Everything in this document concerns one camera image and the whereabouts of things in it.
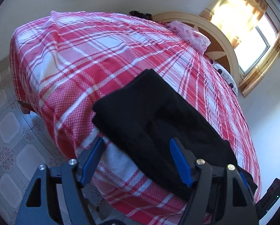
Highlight yellow sheer curtain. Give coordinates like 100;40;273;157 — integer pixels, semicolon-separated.
200;0;268;50
238;30;280;98

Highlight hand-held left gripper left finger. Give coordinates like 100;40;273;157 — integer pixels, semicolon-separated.
15;136;106;225

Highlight cream wooden headboard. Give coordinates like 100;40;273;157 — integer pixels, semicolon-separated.
152;12;241;82

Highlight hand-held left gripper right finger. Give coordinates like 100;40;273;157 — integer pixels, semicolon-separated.
169;138;259;225

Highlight pink floral pillow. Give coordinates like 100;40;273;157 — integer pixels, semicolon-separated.
166;20;211;55

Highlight black pants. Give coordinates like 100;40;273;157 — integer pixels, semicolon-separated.
92;69;258;202

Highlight red plaid bedspread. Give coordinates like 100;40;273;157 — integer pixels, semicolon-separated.
9;10;262;224

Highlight white patterned pillow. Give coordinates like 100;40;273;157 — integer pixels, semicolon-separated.
211;61;238;96

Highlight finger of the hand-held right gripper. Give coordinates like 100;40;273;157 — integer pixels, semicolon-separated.
240;172;250;190

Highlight wooden bed leg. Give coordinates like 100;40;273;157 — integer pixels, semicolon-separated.
18;100;31;115

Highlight black bag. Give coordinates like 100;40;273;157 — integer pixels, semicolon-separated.
128;10;153;21

